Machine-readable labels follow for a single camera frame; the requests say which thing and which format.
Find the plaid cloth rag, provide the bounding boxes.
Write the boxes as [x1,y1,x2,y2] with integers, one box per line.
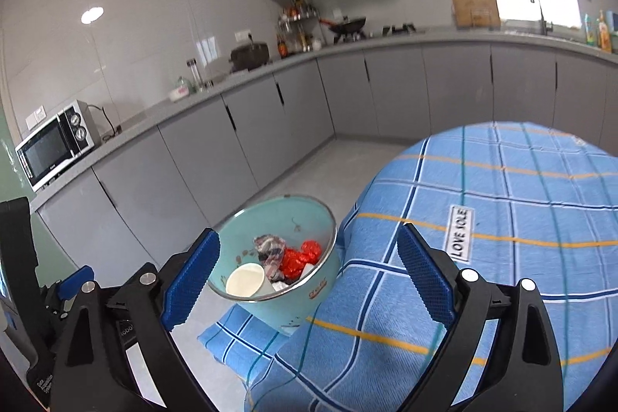
[253,234,287,282]

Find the yellow detergent bottle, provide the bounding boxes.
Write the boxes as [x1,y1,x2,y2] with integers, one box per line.
[597,10,613,53]

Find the wooden cutting board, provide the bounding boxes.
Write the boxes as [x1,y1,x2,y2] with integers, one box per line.
[452,0,502,28]

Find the spice rack with bottles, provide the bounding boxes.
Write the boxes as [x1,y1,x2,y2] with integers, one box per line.
[277,0,323,59]

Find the white blue paper cup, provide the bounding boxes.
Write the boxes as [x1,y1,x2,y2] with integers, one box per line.
[225,263,275,298]

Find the white microwave oven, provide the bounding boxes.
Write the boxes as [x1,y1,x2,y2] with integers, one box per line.
[16,100,100,192]

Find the gas stove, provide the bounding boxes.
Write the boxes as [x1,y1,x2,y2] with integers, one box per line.
[332,23,418,45]

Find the black rice cooker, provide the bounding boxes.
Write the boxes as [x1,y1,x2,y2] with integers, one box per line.
[229,42,270,72]

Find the red mesh bag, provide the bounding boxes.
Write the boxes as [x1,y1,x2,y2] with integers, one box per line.
[278,241,322,282]

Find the grey lower cabinets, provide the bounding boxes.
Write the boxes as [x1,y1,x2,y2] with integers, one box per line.
[31,34,617,280]

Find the black wok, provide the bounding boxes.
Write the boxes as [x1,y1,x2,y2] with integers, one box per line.
[318,17,365,37]

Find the green detergent bottle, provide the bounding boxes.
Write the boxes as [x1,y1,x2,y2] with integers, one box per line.
[584,14,597,47]

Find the blue dish rack box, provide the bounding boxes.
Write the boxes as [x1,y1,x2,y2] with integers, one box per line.
[604,10,618,53]

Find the blue plaid tablecloth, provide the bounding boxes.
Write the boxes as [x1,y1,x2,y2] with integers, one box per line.
[200,122,617,411]

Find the white sponge block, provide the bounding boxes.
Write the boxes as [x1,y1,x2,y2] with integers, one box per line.
[271,263,314,292]

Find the black kitchen faucet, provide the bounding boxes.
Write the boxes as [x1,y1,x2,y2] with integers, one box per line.
[529,0,554,36]

